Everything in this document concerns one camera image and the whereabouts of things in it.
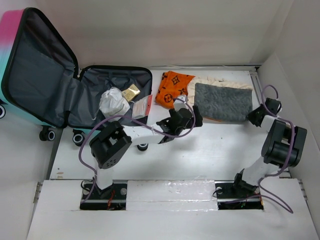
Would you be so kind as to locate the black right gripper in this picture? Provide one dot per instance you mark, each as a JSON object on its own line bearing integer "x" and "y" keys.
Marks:
{"x": 250, "y": 116}

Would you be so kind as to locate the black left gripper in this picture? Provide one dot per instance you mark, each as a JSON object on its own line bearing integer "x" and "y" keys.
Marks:
{"x": 198, "y": 122}

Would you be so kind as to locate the orange patterned towel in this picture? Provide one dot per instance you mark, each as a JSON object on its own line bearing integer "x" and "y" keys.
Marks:
{"x": 172, "y": 85}

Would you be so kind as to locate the grey cream fleece blanket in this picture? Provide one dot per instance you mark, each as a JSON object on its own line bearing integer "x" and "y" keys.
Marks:
{"x": 221, "y": 100}

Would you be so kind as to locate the beige cardboard box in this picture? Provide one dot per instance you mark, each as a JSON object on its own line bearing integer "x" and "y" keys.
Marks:
{"x": 131, "y": 92}

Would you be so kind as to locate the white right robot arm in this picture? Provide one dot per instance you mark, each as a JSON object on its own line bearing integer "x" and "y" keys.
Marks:
{"x": 283, "y": 146}

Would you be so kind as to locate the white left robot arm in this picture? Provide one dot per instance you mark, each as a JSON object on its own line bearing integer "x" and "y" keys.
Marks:
{"x": 110, "y": 145}

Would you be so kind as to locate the pink teal suitcase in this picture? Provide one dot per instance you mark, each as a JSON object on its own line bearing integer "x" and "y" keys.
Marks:
{"x": 40, "y": 79}

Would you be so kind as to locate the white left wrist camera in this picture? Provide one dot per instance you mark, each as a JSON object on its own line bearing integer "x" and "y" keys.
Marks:
{"x": 180, "y": 102}

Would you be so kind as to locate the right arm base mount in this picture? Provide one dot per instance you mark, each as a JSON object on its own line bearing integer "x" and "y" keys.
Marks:
{"x": 230, "y": 198}

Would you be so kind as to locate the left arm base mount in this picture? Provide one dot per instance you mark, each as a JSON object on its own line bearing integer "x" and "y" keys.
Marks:
{"x": 114, "y": 198}

